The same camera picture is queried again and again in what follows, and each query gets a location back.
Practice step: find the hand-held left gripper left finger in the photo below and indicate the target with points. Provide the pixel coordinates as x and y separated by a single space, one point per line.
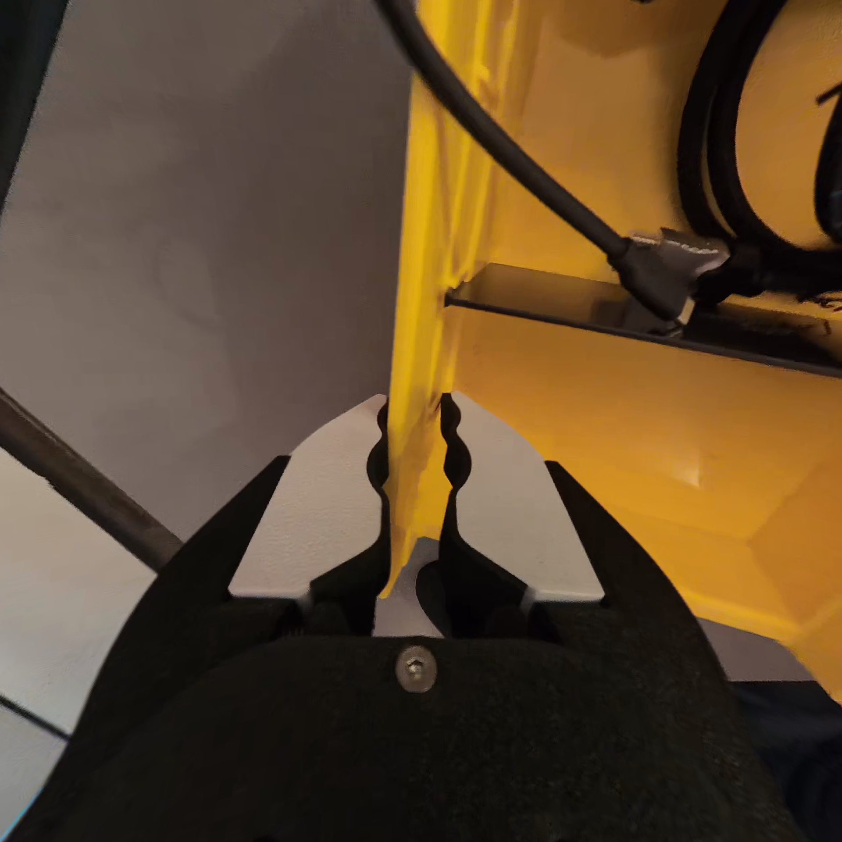
309 526

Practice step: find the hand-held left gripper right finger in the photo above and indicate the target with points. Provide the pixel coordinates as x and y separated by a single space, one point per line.
526 526

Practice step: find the yellow plastic bin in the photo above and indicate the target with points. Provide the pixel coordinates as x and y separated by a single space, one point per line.
592 434

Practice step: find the dark bin divider panel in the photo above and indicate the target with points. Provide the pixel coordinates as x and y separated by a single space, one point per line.
645 316

